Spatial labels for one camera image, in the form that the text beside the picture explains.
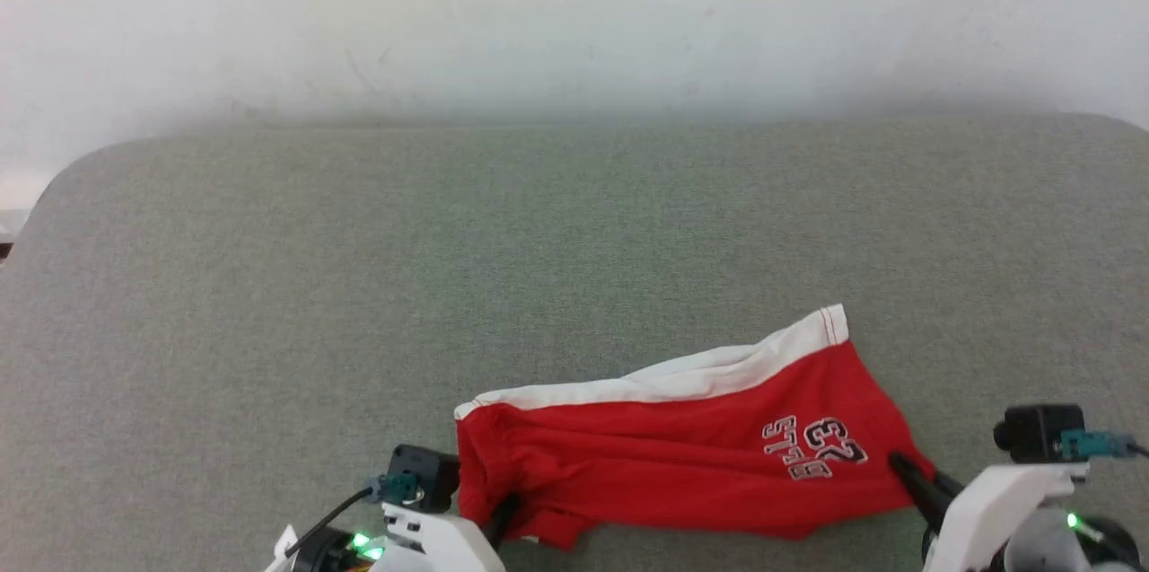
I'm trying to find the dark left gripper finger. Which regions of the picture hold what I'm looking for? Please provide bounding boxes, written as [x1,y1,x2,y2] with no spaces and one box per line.
[485,492,521,550]

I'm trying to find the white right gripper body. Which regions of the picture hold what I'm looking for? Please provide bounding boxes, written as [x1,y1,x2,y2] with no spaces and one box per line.
[922,462,1143,572]

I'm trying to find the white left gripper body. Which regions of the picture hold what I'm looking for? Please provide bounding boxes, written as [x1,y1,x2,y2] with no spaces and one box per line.
[265,500,506,572]

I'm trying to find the red shorts with white trim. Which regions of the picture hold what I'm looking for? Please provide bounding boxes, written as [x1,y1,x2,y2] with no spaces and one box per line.
[453,303,940,551]

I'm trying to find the grey fabric sofa cushion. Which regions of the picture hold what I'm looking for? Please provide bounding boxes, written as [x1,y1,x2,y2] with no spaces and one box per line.
[0,112,1149,572]

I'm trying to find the black cable with teal plug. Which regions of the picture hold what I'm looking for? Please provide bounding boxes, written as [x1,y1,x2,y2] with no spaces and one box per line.
[1060,430,1149,462]

